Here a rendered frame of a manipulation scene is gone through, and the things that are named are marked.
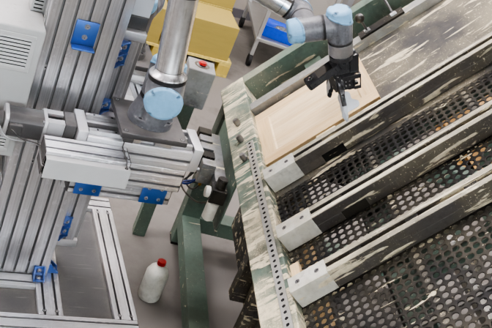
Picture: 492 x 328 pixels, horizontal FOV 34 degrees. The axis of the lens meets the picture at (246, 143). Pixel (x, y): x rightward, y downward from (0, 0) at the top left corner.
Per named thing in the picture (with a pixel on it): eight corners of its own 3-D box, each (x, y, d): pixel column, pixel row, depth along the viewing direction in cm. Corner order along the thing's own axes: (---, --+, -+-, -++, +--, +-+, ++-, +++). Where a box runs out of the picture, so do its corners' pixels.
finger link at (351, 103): (364, 117, 244) (356, 88, 244) (345, 121, 243) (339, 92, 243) (361, 118, 247) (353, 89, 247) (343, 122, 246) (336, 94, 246)
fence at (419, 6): (254, 110, 336) (249, 104, 334) (455, -15, 316) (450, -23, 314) (255, 116, 331) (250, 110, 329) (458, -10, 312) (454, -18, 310)
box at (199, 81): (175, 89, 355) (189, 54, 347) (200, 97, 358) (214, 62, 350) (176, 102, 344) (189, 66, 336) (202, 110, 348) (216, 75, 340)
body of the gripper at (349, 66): (362, 90, 246) (361, 56, 238) (335, 97, 244) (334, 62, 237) (352, 77, 252) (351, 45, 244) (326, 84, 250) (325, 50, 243)
